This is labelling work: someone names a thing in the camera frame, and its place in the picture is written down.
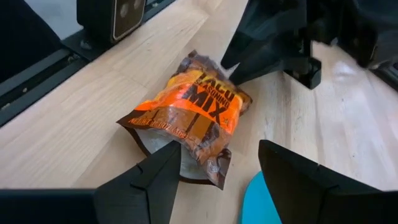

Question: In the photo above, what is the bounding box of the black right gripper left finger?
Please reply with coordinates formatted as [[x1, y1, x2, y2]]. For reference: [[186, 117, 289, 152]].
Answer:
[[0, 140, 182, 224]]

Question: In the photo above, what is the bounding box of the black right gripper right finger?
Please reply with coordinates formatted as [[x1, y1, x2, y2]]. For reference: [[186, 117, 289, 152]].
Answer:
[[257, 139, 398, 224]]

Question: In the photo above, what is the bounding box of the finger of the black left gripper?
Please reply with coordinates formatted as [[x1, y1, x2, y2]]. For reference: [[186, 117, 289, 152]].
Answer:
[[220, 0, 308, 70], [229, 51, 289, 86]]

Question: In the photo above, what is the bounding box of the teal plastic spoon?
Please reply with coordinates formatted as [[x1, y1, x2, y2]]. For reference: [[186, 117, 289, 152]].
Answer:
[[238, 170, 282, 224]]

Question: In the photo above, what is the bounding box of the brown orange snack bag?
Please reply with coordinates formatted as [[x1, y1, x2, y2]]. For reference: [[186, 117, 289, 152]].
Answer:
[[116, 49, 254, 191]]

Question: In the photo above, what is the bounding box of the black table edge clamp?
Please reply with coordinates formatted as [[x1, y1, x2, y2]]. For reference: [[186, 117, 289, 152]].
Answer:
[[76, 0, 147, 45]]

